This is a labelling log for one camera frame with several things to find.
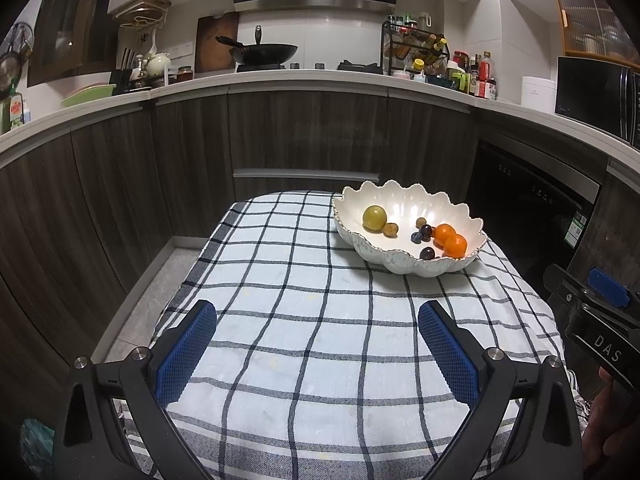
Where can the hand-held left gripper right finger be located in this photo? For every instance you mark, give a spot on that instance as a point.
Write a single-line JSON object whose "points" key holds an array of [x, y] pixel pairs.
{"points": [[450, 355]]}

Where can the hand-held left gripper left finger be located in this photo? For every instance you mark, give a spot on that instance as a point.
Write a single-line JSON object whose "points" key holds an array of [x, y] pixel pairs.
{"points": [[187, 355]]}

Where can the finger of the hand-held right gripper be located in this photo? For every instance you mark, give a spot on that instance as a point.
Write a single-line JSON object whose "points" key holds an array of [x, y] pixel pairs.
{"points": [[610, 287], [567, 287]]}

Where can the large orange mandarin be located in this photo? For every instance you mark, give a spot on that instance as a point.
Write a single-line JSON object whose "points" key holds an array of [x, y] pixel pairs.
{"points": [[457, 246]]}

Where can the small orange mandarin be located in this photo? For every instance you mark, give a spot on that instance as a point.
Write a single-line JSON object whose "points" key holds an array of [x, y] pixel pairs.
{"points": [[442, 232]]}

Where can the yellow green apple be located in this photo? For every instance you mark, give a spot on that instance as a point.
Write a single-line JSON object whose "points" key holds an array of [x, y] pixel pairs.
{"points": [[374, 218]]}

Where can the white scalloped bowl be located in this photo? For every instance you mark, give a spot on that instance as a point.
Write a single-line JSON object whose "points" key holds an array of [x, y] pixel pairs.
{"points": [[400, 202]]}

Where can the person's right hand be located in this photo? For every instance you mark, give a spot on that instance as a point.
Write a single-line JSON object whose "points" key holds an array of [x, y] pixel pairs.
{"points": [[607, 425]]}

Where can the green sticker label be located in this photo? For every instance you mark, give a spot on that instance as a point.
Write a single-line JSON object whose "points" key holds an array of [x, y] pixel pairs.
{"points": [[577, 230]]}

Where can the black dishwasher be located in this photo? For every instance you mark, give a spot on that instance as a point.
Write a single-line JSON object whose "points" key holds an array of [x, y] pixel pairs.
{"points": [[520, 210]]}

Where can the blue white checked cloth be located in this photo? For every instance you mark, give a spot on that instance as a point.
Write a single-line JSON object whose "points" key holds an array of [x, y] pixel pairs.
{"points": [[300, 310]]}

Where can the blueberry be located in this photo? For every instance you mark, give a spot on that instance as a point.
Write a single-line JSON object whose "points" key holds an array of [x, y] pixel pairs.
{"points": [[416, 237]]}

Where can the teal patterned cloth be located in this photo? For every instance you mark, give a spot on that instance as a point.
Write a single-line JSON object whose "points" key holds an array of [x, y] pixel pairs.
{"points": [[36, 440]]}

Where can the black microwave oven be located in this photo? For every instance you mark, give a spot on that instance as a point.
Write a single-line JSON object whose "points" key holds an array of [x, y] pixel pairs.
{"points": [[590, 95]]}

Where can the white canister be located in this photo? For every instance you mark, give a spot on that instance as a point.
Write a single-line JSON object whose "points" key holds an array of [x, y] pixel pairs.
{"points": [[539, 92]]}

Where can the dark wood kitchen cabinets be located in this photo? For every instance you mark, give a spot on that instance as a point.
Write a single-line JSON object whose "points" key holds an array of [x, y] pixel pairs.
{"points": [[300, 130]]}

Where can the wooden glass door cabinet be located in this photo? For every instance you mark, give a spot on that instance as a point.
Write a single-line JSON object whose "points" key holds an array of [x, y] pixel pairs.
{"points": [[590, 22]]}

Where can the green basin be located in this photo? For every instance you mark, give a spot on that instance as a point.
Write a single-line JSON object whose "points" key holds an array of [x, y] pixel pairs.
{"points": [[87, 96]]}

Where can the red jar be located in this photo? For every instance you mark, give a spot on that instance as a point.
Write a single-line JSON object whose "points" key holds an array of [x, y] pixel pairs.
{"points": [[184, 74]]}

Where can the black knife block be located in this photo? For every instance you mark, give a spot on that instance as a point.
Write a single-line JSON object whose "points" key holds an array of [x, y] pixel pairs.
{"points": [[121, 80]]}

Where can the black spice rack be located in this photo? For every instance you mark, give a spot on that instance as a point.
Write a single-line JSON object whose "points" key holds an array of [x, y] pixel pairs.
{"points": [[415, 47]]}

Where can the white teapot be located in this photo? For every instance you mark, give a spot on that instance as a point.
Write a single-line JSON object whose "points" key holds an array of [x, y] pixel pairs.
{"points": [[159, 63]]}

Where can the dish soap bottle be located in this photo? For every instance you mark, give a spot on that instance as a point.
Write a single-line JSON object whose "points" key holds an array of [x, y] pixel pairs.
{"points": [[16, 112]]}

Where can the grey kitchen countertop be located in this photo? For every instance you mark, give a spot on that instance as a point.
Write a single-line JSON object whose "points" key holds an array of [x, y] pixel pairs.
{"points": [[300, 77]]}

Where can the black gas stove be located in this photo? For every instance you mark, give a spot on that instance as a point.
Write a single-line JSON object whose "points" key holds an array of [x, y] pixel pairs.
{"points": [[355, 66]]}

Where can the brown wooden cutting board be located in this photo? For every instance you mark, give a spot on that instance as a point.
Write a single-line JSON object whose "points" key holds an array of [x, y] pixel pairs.
{"points": [[210, 45]]}

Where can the black wok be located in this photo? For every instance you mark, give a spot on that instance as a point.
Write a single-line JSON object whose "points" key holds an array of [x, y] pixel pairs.
{"points": [[265, 52]]}

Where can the hanging round strainer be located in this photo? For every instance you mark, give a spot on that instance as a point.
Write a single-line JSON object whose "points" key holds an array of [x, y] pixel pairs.
{"points": [[12, 60]]}

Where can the dark glass door cabinet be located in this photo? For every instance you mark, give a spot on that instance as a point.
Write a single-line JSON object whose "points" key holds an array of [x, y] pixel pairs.
{"points": [[70, 25]]}

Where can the wooden wall rack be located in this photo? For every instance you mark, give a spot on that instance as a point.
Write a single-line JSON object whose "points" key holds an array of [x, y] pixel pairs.
{"points": [[145, 10]]}

